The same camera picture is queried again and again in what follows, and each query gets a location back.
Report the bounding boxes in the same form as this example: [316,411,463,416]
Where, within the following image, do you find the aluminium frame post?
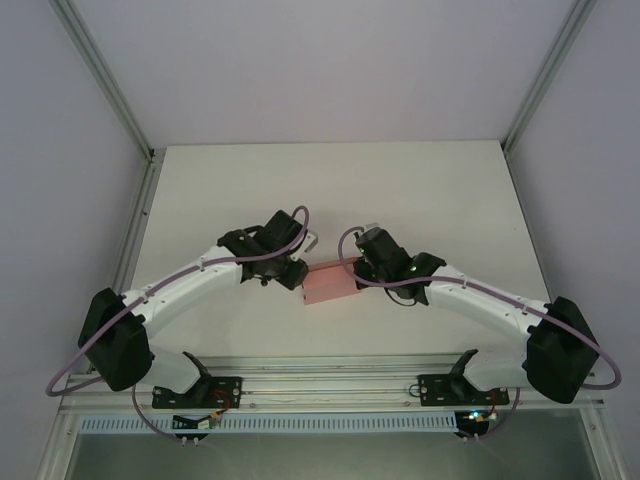
[501,0,600,154]
[48,0,155,162]

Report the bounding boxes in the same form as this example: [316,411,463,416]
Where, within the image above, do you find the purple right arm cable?
[338,226,623,442]

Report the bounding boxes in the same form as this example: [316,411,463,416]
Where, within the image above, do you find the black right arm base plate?
[417,372,512,408]

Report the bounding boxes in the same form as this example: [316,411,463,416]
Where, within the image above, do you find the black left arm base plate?
[151,375,245,411]

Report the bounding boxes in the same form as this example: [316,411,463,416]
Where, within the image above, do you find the aluminium mounting rails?
[59,352,609,415]

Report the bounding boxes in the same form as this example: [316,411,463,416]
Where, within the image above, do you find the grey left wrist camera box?
[298,229,320,263]

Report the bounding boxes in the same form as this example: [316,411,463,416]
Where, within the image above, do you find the pink paper box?
[300,256,364,307]

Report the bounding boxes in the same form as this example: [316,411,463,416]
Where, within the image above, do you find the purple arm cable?
[45,204,312,442]
[338,226,623,442]

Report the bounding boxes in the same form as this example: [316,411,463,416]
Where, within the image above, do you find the aluminium side rail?
[87,148,166,374]

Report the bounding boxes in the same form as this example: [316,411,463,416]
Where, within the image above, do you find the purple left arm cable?
[45,204,312,442]

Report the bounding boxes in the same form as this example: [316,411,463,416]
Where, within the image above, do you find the slotted pale blue cable duct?
[79,412,459,435]

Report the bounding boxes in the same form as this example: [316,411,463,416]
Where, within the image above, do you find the small connector module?
[457,408,500,427]
[171,410,224,432]

